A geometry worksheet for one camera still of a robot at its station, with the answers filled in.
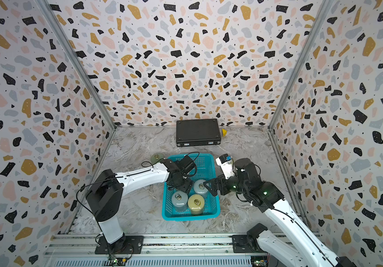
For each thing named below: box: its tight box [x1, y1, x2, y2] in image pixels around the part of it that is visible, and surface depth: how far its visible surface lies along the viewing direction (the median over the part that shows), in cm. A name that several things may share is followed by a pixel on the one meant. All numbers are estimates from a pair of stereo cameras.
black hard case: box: [175, 118, 222, 147], surface depth 118 cm
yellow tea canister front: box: [187, 193, 205, 216], surface depth 80 cm
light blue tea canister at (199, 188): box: [193, 179, 209, 198], surface depth 84 cm
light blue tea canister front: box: [171, 190, 189, 213], surface depth 81 cm
